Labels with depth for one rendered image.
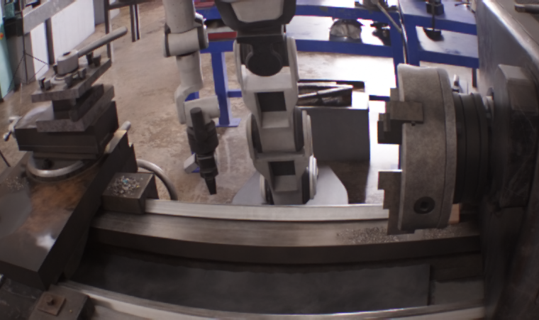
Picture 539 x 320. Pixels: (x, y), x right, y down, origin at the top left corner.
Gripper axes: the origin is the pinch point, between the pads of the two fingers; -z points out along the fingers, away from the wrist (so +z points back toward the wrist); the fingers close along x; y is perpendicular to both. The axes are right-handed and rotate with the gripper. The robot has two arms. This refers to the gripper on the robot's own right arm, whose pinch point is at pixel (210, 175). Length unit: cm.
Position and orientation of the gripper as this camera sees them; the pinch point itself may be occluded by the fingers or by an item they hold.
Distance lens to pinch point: 196.9
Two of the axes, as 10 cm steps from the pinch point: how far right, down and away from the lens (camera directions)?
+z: -1.4, -8.2, -5.6
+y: 9.9, -1.7, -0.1
